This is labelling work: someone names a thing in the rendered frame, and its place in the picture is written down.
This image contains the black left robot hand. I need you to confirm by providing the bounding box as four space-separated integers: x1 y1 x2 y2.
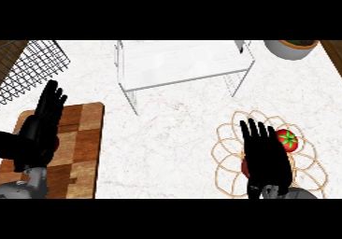
0 79 69 174

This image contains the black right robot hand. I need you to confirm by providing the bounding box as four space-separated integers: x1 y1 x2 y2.
238 118 293 200

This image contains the red bell pepper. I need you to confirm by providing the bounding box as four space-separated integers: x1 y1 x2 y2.
274 128 300 153

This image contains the beige woven placemat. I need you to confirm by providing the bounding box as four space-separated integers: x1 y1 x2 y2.
210 109 330 200

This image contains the brown wooden panel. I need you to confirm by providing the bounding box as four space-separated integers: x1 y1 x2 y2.
318 40 342 85

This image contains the black wire basket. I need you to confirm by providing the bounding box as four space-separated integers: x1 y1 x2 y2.
0 40 72 109

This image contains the brown checkered cutting board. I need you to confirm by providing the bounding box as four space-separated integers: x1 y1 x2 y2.
0 102 106 200

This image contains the grey plant pot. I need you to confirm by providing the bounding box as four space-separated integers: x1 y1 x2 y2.
263 40 319 62

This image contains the white tiered shelf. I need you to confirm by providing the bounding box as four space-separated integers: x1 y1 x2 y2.
113 40 256 117

